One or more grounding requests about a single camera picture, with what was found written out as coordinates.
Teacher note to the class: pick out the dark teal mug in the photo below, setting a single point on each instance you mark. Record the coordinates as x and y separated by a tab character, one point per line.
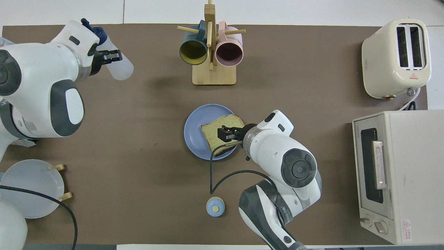
193	52

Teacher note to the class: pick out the slice of toast bread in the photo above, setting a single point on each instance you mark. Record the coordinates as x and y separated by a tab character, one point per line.
213	133

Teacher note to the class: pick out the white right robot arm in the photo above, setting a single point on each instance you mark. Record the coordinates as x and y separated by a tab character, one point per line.
298	166

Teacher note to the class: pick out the brown table mat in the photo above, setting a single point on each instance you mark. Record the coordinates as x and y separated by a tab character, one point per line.
138	139

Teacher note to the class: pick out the white blue-capped seasoning bottle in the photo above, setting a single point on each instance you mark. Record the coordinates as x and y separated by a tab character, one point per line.
121	69

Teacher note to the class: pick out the wooden mug rack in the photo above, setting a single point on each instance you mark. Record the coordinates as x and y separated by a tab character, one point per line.
215	76

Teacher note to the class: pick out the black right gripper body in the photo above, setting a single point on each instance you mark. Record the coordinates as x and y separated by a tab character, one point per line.
242	132

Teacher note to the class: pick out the small blue call bell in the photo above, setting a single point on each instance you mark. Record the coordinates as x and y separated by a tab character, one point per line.
215	205

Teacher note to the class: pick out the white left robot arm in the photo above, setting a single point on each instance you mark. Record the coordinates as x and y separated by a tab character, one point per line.
34	69

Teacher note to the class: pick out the white toaster oven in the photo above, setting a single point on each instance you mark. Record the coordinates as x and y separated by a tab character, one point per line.
416	166

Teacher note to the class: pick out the pink ribbed mug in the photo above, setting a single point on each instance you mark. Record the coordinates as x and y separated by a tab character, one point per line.
229	53

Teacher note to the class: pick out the wooden dish rack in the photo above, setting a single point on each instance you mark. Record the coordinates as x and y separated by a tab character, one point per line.
57	167

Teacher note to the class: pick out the blue round plate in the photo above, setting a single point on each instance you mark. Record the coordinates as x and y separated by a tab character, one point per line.
194	132

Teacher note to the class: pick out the cream two-slot toaster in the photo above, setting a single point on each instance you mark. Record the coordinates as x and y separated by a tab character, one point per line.
381	62

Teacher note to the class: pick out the grey round plate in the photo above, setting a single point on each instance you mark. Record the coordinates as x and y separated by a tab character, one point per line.
31	187

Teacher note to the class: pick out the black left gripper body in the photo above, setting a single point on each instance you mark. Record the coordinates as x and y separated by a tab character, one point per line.
96	62

